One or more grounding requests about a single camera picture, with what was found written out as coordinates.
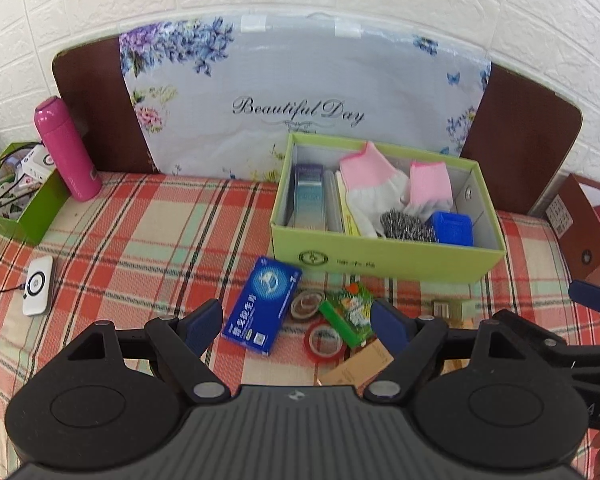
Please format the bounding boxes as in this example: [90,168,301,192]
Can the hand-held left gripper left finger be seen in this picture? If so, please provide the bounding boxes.
[65,299,231,403]

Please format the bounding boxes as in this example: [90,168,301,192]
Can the brown box with label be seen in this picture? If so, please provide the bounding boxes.
[545,174,600,282]

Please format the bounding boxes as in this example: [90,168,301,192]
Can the teal long box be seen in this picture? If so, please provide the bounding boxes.
[285,163,332,232]

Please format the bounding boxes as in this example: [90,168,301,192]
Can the white device in box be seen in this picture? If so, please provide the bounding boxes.
[16,145,57,182]

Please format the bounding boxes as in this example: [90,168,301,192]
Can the brown wooden headboard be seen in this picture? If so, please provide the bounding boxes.
[51,35,584,217]

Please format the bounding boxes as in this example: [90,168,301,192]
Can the white wireless charger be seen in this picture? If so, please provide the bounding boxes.
[21,256,57,317]

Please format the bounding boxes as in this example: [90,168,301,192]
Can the beige cardboard box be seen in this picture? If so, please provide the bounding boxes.
[319,337,397,389]

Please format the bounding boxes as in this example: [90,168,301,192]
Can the pink thermos bottle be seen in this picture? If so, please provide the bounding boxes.
[34,96,103,203]

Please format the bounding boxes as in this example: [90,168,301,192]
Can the plaid bed mat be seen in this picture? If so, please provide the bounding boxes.
[0,170,600,480]

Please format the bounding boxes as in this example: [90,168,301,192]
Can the clear tape roll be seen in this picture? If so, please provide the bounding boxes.
[290,290,327,322]

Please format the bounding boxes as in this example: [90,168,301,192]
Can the green open storage box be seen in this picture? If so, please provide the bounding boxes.
[0,142,72,247]

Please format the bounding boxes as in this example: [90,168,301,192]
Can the blue plastic box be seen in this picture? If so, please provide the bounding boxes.
[426,211,475,247]

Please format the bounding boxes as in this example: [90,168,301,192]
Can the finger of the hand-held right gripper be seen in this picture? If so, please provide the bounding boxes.
[494,309,600,378]
[568,280,600,317]

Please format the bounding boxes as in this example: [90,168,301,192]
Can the small green patterned box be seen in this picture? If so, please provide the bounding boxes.
[318,282,377,349]

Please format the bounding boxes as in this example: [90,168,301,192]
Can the white glove with pink cuff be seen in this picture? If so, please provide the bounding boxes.
[340,141,411,238]
[402,161,455,222]

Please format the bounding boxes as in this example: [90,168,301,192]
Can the light green cardboard box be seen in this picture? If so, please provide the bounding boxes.
[270,132,507,285]

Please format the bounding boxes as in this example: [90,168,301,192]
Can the blue medicine box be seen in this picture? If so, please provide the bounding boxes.
[221,256,302,356]

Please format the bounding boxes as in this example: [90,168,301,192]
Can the red tape roll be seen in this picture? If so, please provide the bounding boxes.
[305,320,347,362]

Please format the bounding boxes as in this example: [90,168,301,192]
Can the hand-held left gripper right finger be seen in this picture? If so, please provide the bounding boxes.
[364,299,526,403]

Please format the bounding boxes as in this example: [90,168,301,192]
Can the floral packaged bedding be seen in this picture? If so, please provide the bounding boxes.
[119,12,494,182]

